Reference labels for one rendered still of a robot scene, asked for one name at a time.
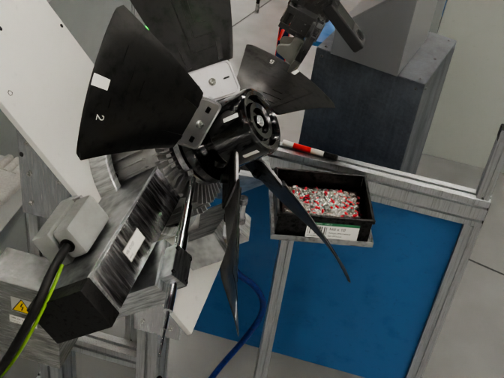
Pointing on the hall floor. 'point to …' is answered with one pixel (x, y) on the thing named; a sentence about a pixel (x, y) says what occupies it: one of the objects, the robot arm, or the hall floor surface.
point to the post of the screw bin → (273, 307)
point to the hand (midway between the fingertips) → (294, 68)
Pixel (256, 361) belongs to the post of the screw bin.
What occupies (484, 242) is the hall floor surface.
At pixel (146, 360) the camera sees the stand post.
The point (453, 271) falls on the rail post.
